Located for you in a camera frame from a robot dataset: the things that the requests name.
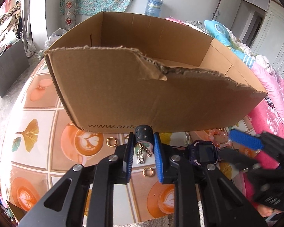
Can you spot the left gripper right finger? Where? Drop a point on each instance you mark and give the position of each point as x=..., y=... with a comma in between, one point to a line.
x=166, y=173

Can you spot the purple smart watch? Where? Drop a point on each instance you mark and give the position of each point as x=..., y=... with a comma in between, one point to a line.
x=202, y=153

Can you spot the brown cardboard box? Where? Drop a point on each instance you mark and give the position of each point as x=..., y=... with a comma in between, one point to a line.
x=116, y=71

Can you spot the grey door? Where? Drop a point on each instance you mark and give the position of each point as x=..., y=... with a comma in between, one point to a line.
x=226, y=12

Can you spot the pink floral blanket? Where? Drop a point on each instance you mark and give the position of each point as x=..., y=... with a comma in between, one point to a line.
x=268, y=115

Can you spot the water dispenser with bottle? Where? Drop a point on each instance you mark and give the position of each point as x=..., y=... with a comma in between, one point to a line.
x=153, y=8

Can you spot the dark cabinet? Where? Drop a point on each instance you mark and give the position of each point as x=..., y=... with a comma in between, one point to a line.
x=13, y=62

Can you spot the white fluffy towel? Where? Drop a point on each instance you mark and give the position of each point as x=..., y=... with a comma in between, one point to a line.
x=165, y=221

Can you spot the patterned rolled mat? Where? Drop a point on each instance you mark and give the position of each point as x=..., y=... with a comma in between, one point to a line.
x=70, y=14

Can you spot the right hand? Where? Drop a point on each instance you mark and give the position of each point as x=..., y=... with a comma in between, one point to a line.
x=265, y=211

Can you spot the white wardrobe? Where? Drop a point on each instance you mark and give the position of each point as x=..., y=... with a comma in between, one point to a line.
x=269, y=41

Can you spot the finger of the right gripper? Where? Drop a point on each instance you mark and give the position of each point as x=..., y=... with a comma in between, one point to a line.
x=246, y=140
x=239, y=160

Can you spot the white plastic bag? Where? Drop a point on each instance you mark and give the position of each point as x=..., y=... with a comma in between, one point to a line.
x=54, y=37

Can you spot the blue pillow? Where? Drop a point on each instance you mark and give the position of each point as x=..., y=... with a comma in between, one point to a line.
x=228, y=39

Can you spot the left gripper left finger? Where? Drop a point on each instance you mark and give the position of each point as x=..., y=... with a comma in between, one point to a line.
x=123, y=166

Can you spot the silver clasp charm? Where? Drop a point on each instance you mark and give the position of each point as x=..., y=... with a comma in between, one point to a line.
x=187, y=138

